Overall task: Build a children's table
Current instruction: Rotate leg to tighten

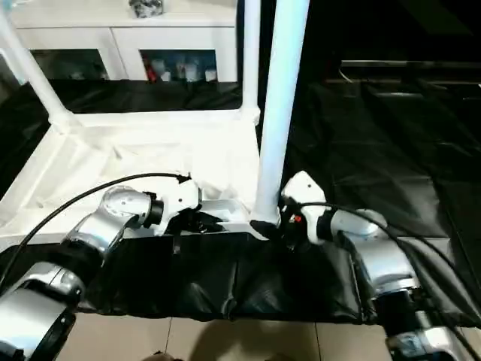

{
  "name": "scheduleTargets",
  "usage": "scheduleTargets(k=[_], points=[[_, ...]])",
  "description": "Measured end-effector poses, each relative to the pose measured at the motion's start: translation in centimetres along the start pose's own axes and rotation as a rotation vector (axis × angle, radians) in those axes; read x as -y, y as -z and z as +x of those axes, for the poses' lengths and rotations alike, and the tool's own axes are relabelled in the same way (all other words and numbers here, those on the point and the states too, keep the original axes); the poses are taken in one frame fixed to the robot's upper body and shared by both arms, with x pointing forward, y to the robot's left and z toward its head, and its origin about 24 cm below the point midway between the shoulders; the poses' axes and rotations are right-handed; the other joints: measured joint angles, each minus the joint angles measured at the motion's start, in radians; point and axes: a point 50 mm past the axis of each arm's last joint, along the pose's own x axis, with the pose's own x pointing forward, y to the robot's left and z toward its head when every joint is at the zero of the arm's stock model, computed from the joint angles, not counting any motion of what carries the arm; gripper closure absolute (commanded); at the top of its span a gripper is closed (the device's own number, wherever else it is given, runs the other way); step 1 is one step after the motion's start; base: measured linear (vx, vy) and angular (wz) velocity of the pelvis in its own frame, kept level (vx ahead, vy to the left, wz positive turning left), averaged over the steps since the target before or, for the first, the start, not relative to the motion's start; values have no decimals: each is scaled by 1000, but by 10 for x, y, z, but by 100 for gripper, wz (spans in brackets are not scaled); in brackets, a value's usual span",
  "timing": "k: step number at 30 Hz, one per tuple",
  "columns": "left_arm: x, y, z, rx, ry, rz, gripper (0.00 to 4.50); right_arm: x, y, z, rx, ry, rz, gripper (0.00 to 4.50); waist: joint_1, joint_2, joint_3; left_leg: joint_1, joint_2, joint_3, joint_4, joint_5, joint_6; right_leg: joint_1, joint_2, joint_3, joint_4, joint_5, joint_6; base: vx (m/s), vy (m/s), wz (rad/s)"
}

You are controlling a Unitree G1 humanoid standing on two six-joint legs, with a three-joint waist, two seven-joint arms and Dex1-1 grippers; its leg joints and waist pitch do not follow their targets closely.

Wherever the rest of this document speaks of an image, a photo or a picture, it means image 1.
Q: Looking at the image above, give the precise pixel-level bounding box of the black box with beige label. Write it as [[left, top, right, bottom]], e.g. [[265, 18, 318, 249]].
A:
[[235, 0, 343, 91]]

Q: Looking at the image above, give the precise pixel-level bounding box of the black mat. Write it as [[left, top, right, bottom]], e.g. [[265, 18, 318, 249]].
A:
[[0, 77, 481, 328]]

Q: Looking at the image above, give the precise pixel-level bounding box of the black left wrist camera cable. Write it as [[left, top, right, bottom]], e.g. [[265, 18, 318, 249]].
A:
[[0, 172, 191, 279]]

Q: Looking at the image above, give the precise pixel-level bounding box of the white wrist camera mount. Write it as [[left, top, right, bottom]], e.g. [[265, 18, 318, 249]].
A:
[[280, 171, 327, 245], [152, 176, 204, 238]]

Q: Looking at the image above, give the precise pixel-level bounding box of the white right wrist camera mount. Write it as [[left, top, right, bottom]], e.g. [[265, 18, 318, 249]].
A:
[[280, 171, 327, 245]]

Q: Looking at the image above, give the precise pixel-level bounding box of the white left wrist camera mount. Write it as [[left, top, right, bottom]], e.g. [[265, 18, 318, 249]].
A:
[[152, 176, 204, 238]]

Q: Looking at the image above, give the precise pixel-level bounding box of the clear bag on cabinet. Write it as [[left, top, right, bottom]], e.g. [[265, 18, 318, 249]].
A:
[[129, 0, 165, 19]]

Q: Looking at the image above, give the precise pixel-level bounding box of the white plastic table leg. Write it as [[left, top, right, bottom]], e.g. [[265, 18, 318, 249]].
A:
[[0, 7, 82, 135], [250, 0, 311, 241], [240, 0, 261, 127]]

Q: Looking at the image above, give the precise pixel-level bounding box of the white cabinet with glass doors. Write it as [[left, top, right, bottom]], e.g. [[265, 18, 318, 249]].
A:
[[0, 0, 240, 83]]

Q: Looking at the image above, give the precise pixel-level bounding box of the black television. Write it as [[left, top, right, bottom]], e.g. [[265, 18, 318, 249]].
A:
[[340, 0, 481, 82]]

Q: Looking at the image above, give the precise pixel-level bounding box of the grey curtain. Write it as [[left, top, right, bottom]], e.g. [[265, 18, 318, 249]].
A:
[[0, 52, 29, 108]]

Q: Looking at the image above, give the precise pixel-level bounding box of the white plastic table top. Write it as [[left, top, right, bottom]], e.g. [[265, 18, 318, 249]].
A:
[[0, 108, 281, 244]]

